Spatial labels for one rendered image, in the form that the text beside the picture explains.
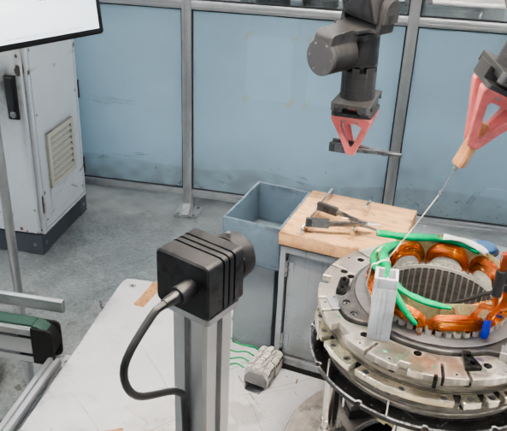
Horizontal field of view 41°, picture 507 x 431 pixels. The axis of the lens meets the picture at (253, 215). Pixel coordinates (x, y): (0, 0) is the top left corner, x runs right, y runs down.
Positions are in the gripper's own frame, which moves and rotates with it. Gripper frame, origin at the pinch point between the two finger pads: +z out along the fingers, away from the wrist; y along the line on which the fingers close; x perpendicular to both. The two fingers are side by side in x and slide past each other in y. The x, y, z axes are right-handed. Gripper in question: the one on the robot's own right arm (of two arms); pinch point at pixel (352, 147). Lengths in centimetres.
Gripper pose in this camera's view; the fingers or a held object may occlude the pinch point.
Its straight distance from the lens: 120.7
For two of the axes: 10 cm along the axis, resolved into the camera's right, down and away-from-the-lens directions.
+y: -3.6, 4.2, -8.3
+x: 9.3, 1.8, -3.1
